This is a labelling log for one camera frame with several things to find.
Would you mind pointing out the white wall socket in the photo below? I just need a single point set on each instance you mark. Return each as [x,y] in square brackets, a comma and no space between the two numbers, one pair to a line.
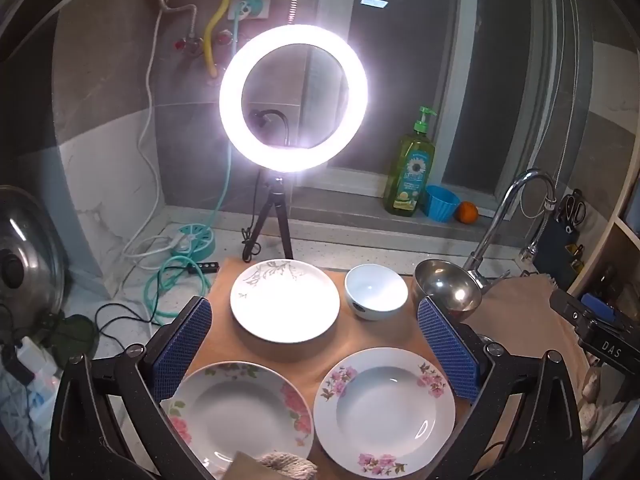
[260,0]

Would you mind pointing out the chrome faucet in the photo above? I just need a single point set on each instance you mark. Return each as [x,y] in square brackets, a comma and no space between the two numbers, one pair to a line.
[530,176]

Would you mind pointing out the white plate pink flower rim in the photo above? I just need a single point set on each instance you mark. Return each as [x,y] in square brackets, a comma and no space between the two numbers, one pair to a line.
[235,415]
[385,410]

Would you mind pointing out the white ceramic bowl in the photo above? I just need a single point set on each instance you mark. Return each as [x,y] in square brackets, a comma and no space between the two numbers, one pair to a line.
[375,290]

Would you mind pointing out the steel pot lid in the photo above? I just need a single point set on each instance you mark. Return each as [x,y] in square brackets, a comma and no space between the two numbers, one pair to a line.
[30,250]

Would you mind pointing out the dark utensil holder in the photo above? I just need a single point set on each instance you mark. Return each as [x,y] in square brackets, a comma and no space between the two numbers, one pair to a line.
[562,250]

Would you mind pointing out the beige knit cloth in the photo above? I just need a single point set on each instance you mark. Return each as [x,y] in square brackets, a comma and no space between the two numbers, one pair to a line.
[287,465]

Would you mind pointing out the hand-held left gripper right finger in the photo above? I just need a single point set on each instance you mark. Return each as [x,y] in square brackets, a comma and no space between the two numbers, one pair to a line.
[447,350]

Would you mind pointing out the green dish soap bottle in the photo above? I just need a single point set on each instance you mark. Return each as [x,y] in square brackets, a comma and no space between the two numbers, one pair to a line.
[409,175]

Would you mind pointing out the black gooseneck holder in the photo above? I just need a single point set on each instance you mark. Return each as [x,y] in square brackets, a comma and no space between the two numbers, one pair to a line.
[272,112]

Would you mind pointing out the blue ribbed cup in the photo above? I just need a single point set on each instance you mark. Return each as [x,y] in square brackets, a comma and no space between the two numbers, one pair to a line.
[441,204]

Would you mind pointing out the orange felt mat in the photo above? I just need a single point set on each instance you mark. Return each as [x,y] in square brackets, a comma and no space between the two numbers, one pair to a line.
[380,332]

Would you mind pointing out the black scissors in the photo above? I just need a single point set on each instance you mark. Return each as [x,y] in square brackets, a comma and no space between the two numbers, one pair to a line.
[572,210]

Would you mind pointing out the stainless steel bowl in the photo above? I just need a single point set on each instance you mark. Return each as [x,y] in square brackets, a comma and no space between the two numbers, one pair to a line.
[447,287]

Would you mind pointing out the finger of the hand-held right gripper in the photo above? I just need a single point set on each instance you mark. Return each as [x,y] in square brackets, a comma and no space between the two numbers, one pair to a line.
[597,306]

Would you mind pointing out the dark green tray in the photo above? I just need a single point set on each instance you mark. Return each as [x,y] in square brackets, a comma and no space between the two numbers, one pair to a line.
[77,335]

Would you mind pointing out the white plate grey leaf print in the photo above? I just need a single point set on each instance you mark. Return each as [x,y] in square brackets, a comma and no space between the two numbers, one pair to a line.
[285,305]

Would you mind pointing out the wooden shelf unit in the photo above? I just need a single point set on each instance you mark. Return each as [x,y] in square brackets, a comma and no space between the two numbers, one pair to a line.
[627,240]

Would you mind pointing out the white plug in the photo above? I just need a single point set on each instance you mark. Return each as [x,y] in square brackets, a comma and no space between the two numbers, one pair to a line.
[181,243]

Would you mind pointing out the round teal power strip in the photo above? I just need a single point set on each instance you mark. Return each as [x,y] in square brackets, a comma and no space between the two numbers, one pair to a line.
[200,240]

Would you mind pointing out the orange fruit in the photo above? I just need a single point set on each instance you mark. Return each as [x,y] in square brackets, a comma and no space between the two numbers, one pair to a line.
[467,213]

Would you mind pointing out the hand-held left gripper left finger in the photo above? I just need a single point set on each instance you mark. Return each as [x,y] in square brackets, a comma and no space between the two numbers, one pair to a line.
[182,350]

